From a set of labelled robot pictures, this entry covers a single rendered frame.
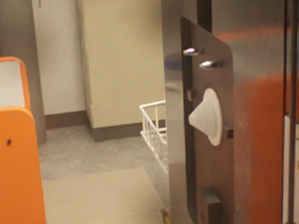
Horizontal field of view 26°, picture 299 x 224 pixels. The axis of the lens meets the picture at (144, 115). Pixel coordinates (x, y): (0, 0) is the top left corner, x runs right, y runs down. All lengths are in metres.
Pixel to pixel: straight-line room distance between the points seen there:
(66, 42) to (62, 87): 0.30
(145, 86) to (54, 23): 0.70
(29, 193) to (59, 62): 3.13
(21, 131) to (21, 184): 0.09
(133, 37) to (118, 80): 0.28
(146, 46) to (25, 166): 2.84
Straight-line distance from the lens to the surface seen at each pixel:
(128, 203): 1.62
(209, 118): 0.69
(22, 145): 1.04
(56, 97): 4.23
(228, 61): 0.64
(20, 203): 1.08
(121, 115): 3.93
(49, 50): 4.15
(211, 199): 0.73
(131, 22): 3.80
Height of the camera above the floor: 1.44
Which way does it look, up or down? 19 degrees down
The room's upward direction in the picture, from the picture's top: 3 degrees counter-clockwise
